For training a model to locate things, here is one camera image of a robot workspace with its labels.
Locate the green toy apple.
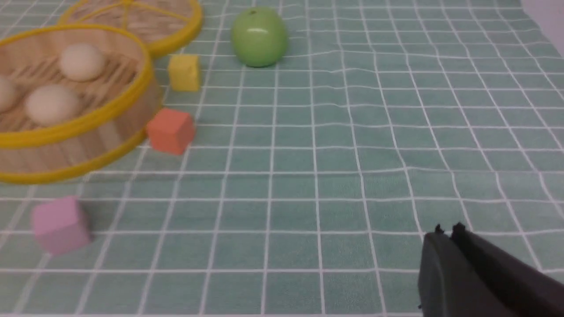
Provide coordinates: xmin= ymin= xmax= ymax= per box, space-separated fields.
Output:
xmin=231 ymin=6 xmax=289 ymax=68

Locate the pink foam cube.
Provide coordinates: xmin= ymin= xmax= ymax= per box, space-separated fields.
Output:
xmin=30 ymin=196 xmax=93 ymax=255

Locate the orange foam cube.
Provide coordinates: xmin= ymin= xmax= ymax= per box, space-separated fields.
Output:
xmin=145 ymin=108 xmax=196 ymax=156

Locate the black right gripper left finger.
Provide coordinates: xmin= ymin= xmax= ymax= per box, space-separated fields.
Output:
xmin=418 ymin=225 xmax=516 ymax=317

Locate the yellow foam cube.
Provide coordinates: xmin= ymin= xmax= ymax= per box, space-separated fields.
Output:
xmin=167 ymin=54 xmax=201 ymax=92

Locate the green checkered tablecloth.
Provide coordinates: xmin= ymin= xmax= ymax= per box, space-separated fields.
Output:
xmin=1 ymin=0 xmax=563 ymax=317

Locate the woven bamboo steamer lid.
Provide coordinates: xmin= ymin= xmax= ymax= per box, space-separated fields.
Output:
xmin=58 ymin=0 xmax=204 ymax=58

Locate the beige bun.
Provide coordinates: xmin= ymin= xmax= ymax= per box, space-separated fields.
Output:
xmin=24 ymin=85 xmax=83 ymax=127
xmin=58 ymin=43 xmax=107 ymax=82
xmin=0 ymin=75 xmax=18 ymax=113

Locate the beige bun front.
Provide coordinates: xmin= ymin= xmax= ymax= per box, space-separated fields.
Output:
xmin=24 ymin=85 xmax=83 ymax=127

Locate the bamboo steamer tray yellow rim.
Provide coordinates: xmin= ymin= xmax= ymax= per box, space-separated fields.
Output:
xmin=1 ymin=25 xmax=163 ymax=184

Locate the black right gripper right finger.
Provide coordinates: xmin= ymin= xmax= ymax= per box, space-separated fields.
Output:
xmin=450 ymin=223 xmax=564 ymax=317

